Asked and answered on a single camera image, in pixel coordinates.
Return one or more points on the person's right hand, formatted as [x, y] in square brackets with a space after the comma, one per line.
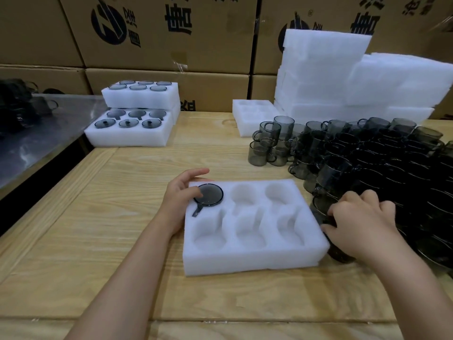
[368, 226]

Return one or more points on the person's left hand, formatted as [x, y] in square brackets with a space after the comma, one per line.
[177, 201]

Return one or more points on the black round object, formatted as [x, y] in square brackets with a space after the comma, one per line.
[53, 91]

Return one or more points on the stack of white foam trays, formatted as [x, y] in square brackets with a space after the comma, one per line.
[318, 74]

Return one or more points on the white grooved foam tray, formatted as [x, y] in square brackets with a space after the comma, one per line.
[176, 111]
[141, 100]
[247, 265]
[124, 138]

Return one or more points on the pile of smoky glass mugs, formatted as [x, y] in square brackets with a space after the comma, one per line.
[389, 162]

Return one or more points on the dark mugs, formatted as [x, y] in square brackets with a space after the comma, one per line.
[17, 106]

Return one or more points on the person's right forearm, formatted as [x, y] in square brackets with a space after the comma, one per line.
[417, 297]

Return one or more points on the stainless steel table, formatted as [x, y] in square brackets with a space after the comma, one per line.
[42, 138]

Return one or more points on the person's left forearm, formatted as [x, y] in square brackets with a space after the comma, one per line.
[124, 293]

